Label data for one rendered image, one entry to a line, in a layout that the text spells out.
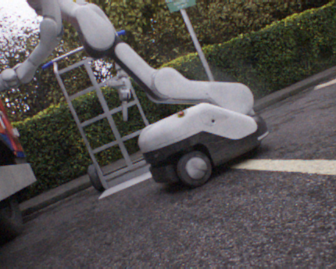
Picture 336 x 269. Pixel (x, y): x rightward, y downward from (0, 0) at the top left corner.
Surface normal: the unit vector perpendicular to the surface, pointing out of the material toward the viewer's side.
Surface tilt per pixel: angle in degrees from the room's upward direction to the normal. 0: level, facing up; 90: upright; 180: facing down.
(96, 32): 90
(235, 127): 90
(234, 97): 90
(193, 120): 90
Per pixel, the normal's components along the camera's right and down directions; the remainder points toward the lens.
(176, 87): 0.25, -0.03
